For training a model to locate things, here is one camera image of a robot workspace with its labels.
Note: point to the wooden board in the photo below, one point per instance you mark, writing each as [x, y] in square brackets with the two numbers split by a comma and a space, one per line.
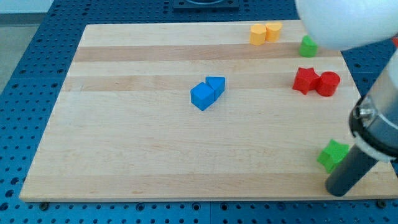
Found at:
[123, 128]

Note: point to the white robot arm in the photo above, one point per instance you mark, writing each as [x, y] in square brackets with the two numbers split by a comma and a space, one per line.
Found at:
[344, 25]

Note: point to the red cylinder block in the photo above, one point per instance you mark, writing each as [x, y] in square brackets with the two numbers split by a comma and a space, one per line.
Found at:
[328, 83]

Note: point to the green star block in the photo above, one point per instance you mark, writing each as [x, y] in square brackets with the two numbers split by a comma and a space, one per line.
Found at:
[332, 155]

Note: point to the red star block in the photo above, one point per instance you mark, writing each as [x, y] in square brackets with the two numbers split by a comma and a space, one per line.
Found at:
[306, 80]

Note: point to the green circle block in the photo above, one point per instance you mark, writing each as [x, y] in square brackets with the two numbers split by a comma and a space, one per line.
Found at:
[308, 48]

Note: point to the blue cube block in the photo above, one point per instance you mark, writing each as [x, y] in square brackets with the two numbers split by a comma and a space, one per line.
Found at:
[202, 96]

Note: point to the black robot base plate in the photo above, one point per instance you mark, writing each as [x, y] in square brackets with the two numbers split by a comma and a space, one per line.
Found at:
[205, 4]

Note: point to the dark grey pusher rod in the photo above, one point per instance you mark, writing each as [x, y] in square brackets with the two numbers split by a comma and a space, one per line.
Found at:
[352, 168]

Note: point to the blue triangle block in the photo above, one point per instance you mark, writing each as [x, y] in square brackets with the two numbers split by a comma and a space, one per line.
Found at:
[217, 84]

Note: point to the yellow hexagon block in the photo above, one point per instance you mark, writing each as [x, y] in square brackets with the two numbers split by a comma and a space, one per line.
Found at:
[257, 34]

